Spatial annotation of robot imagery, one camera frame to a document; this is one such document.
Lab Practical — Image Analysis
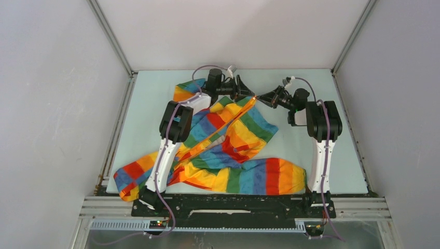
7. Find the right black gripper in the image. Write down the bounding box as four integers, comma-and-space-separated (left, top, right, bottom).
256, 85, 296, 110

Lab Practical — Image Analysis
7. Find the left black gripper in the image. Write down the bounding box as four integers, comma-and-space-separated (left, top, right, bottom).
216, 75, 254, 102

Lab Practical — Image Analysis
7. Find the rainbow striped jacket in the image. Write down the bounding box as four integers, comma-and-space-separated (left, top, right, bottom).
113, 78, 307, 202

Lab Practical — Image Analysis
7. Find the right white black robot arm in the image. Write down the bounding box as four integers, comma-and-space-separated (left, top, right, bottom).
257, 86, 342, 217

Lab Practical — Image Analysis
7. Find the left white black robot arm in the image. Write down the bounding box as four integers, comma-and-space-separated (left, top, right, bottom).
138, 65, 253, 216

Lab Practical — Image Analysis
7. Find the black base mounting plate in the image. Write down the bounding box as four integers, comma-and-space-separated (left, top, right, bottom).
131, 194, 325, 228

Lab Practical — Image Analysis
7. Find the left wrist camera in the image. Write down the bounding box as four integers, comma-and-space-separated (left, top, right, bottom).
226, 65, 237, 78

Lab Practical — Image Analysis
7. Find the right aluminium corner post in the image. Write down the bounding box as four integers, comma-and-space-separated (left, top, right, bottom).
332, 0, 379, 76

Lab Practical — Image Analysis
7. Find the aluminium corner post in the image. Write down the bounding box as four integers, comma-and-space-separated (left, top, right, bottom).
87, 0, 135, 77
332, 0, 379, 76

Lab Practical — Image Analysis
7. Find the white cable duct strip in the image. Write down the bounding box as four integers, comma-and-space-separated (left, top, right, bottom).
90, 219, 306, 233

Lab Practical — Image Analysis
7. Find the left aluminium corner post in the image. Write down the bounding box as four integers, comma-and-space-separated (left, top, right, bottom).
87, 0, 135, 77

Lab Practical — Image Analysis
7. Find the aluminium front frame rail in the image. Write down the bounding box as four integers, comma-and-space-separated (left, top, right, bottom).
79, 195, 391, 221

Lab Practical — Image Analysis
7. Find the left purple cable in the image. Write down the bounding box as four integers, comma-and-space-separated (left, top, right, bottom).
90, 64, 229, 247

